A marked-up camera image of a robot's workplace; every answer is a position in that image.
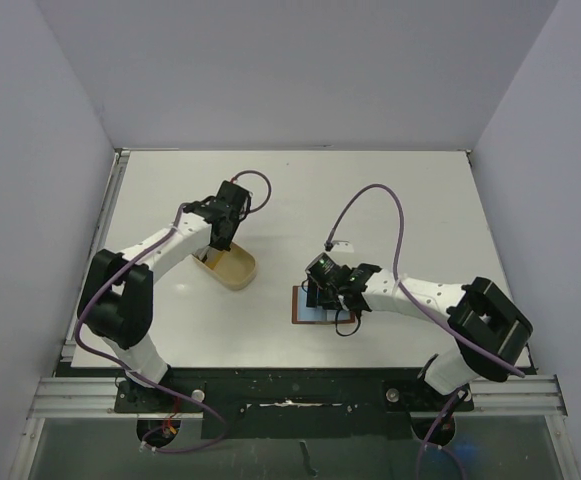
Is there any brown leather card holder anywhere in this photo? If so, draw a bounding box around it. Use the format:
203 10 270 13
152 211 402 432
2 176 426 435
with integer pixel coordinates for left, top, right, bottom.
291 285 355 325

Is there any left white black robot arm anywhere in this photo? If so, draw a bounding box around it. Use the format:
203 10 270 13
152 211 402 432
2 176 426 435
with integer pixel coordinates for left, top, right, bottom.
75 181 251 411

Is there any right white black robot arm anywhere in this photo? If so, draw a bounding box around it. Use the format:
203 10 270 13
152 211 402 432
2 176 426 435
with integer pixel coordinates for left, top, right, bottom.
305 252 533 409

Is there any beige oval tray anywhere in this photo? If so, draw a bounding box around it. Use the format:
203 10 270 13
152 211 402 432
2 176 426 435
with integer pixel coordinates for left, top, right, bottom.
193 243 257 291

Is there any black thin wire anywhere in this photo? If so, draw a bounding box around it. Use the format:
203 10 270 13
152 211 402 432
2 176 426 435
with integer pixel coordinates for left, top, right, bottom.
333 307 364 337

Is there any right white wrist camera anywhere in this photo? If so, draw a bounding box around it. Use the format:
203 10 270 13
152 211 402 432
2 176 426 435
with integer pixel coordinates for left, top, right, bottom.
324 240 354 253

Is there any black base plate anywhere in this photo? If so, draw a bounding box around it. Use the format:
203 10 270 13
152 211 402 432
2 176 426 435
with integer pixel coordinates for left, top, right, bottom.
114 368 448 440

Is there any aluminium frame rail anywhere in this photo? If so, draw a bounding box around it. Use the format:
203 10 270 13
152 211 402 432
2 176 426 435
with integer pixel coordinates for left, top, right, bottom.
27 375 567 419

